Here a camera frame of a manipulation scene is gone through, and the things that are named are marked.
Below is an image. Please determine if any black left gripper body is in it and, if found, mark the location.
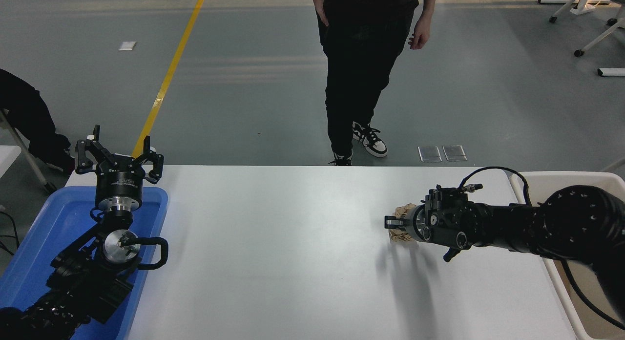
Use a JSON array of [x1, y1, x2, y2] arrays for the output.
[[96, 157, 146, 200]]

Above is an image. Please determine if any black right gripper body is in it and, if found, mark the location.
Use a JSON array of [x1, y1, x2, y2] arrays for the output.
[[403, 205, 425, 243]]

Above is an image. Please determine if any tan paper ball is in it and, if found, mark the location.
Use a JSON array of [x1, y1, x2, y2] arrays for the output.
[[388, 202, 418, 243]]

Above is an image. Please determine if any standing person's left hand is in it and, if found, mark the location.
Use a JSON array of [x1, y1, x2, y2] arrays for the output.
[[408, 18, 433, 51]]

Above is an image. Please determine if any standing person's right hand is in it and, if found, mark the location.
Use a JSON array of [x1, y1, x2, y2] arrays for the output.
[[314, 0, 330, 27]]

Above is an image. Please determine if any seated person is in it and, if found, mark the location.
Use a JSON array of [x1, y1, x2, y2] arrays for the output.
[[0, 69, 76, 174]]

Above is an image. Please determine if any small white side table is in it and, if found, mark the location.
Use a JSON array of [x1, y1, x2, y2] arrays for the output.
[[0, 146, 22, 178]]

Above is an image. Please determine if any blue plastic tray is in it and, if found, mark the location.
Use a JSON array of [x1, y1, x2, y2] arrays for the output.
[[0, 186, 169, 340]]

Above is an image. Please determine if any large pale bin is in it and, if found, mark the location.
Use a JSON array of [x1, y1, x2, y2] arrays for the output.
[[509, 171, 625, 340]]

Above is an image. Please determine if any standing person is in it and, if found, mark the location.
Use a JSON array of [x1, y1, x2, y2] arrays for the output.
[[310, 0, 439, 167]]

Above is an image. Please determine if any white office chair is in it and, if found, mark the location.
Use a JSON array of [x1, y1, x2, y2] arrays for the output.
[[574, 0, 625, 57]]

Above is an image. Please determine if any white office chair base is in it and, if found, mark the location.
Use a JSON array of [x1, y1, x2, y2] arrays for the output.
[[537, 0, 618, 25]]

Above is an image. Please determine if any thin black cable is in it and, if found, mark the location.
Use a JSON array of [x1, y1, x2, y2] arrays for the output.
[[0, 212, 21, 256]]

